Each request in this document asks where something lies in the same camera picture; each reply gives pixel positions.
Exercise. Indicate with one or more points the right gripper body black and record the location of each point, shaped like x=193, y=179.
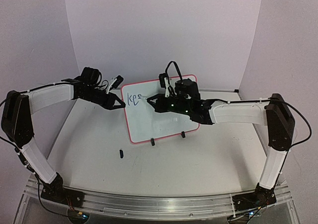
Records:
x=160, y=103

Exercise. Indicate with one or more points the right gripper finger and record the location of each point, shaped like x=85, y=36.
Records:
x=156, y=105
x=154, y=97

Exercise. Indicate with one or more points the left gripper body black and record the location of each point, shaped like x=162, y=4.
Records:
x=92, y=97

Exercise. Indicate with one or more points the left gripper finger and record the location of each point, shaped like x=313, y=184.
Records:
x=114, y=107
x=117, y=100

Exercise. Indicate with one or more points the pink framed whiteboard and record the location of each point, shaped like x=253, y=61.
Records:
x=149, y=116

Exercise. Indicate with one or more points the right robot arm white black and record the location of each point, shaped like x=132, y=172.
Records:
x=274, y=113

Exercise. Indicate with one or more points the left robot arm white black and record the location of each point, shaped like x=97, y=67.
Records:
x=17, y=124

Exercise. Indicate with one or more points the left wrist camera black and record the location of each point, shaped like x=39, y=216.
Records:
x=112, y=84

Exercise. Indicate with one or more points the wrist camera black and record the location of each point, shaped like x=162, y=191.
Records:
x=164, y=80
x=112, y=84

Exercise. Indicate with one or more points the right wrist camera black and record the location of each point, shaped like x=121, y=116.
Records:
x=164, y=80

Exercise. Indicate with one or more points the wire whiteboard stand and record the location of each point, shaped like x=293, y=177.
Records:
x=153, y=140

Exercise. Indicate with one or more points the aluminium front rail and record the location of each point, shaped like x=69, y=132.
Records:
x=94, y=207

